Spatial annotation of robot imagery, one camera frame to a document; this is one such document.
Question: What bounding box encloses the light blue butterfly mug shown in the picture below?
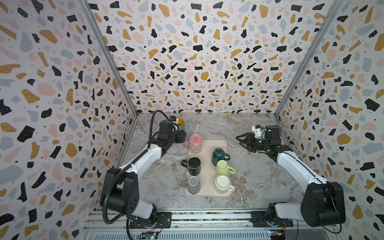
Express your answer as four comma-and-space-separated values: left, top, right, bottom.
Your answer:
175, 118, 185, 131

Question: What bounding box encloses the dark teal mug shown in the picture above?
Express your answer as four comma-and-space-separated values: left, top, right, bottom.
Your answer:
211, 148, 231, 166

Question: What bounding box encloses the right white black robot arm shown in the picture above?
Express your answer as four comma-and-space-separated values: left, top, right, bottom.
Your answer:
236, 125, 346, 227

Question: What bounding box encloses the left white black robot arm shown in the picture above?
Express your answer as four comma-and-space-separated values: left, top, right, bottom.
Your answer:
100, 120, 186, 227

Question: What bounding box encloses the pink ghost pattern mug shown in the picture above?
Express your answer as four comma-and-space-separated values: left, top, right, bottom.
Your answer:
183, 134, 203, 154

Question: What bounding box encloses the black mug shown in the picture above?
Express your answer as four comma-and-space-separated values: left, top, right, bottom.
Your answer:
181, 157, 201, 176

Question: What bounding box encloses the light green mug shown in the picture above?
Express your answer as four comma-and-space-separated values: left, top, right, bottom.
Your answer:
216, 160, 237, 177

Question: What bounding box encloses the white mug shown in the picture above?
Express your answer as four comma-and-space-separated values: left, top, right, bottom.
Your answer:
215, 175, 236, 195

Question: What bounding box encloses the grey mug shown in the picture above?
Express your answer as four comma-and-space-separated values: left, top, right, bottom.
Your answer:
186, 176, 201, 195

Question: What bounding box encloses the beige plastic tray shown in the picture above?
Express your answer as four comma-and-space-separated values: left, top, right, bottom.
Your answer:
184, 140, 232, 197

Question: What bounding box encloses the right circuit board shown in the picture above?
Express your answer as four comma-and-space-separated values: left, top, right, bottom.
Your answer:
269, 230, 286, 240

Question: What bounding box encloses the left green circuit board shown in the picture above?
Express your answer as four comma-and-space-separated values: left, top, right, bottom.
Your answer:
138, 232, 160, 240

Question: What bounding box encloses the left black corrugated cable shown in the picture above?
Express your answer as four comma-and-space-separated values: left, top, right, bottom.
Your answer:
101, 109, 170, 225

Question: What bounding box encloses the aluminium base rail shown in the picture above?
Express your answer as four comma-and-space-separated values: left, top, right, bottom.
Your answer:
84, 209, 343, 240

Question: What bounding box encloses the right corner aluminium post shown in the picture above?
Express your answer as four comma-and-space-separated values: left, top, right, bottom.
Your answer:
274, 0, 344, 119

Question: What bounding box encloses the corner aluminium post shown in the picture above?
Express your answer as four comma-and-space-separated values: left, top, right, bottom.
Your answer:
274, 0, 344, 119
78, 0, 138, 119

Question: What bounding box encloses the left corner aluminium post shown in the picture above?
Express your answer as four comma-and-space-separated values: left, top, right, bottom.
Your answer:
78, 0, 138, 119

